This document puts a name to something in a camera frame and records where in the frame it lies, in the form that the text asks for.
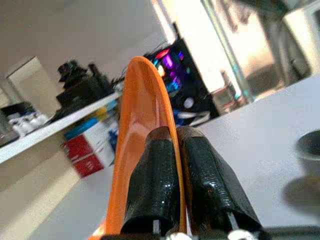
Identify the dark bowl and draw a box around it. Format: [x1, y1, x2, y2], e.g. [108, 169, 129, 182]
[296, 129, 320, 161]

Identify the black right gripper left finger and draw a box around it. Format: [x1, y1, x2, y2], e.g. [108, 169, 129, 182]
[120, 126, 181, 235]

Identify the orange plate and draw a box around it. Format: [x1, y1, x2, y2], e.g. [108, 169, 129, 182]
[88, 56, 192, 237]

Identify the computer case with coloured lights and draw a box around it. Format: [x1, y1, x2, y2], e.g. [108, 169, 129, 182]
[143, 37, 221, 126]

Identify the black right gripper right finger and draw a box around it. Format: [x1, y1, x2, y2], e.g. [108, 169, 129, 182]
[177, 125, 264, 236]

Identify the red cardboard box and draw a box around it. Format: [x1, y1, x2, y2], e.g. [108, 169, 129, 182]
[62, 133, 105, 178]

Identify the white and blue box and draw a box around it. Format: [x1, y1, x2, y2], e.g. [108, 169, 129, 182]
[64, 117, 118, 168]

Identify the white shelf board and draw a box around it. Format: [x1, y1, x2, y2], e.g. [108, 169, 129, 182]
[0, 91, 123, 166]

